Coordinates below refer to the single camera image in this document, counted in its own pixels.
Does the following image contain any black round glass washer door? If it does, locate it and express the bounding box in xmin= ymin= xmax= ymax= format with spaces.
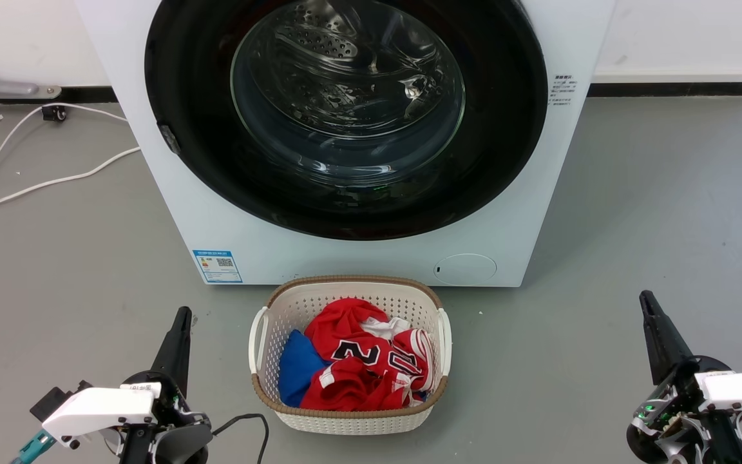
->
xmin=144 ymin=0 xmax=549 ymax=242

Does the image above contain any white front-load washing machine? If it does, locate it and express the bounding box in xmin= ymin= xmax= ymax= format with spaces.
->
xmin=75 ymin=0 xmax=616 ymax=287

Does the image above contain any blue energy label sticker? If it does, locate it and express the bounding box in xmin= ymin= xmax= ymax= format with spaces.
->
xmin=192 ymin=250 xmax=243 ymax=284

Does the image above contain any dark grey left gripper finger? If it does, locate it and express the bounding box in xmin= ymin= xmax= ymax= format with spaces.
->
xmin=151 ymin=307 xmax=192 ymax=395

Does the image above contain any white woven-rim laundry basket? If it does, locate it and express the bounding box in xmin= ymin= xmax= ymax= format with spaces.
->
xmin=248 ymin=275 xmax=453 ymax=435

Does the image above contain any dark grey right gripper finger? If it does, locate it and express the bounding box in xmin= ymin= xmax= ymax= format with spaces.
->
xmin=640 ymin=290 xmax=695 ymax=386

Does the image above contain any round white filter cover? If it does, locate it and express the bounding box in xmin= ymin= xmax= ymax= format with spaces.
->
xmin=433 ymin=253 xmax=498 ymax=286

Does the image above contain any blue garment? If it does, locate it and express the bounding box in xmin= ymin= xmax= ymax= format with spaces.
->
xmin=278 ymin=329 xmax=331 ymax=408

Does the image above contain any teal cable connector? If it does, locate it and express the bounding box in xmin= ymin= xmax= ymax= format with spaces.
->
xmin=10 ymin=429 xmax=56 ymax=464

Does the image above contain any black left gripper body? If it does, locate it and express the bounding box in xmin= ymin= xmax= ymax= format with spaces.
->
xmin=119 ymin=371 xmax=214 ymax=464

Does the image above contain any red basketball jersey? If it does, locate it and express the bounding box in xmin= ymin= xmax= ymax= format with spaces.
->
xmin=299 ymin=298 xmax=436 ymax=412

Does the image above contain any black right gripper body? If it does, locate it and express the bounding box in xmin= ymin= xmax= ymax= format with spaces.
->
xmin=626 ymin=356 xmax=742 ymax=464

